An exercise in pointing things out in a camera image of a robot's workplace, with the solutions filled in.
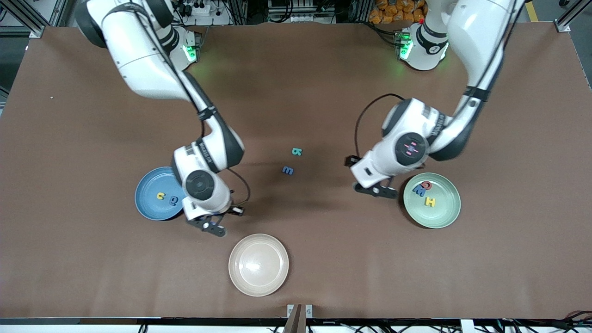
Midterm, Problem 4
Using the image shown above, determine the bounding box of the beige plate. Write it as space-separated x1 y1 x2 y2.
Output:
228 234 290 297

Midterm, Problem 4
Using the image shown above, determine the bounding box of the blue plate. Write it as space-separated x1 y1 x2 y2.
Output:
135 166 186 221

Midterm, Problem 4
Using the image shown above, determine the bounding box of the white power strip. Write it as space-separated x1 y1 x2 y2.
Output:
178 0 219 17

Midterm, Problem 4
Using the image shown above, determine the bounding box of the metal equipment rack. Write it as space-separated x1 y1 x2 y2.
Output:
267 0 334 24

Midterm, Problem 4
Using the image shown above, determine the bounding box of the green plate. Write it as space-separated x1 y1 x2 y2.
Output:
403 173 462 229

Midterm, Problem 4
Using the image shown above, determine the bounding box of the bag of oranges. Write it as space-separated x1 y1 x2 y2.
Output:
369 0 427 25

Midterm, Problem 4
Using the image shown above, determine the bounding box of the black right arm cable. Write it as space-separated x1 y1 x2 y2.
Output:
226 166 252 216

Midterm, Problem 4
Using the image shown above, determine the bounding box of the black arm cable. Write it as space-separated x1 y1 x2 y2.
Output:
226 166 252 216
345 94 406 167

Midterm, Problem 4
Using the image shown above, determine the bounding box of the brown camera strut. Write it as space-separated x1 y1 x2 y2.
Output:
283 304 303 333

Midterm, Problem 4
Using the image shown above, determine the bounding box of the small metal bracket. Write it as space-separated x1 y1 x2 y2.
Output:
287 304 314 319

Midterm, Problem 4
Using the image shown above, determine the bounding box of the black table edge rail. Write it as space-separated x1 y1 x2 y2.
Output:
0 317 592 327

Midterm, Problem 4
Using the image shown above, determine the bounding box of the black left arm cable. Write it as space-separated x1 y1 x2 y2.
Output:
345 94 406 167

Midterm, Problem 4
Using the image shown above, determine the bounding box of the aluminium frame post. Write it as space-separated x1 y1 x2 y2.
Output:
0 0 62 38
554 0 585 33

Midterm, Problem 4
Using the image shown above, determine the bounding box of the black red cable bundle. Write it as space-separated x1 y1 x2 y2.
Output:
499 310 592 333

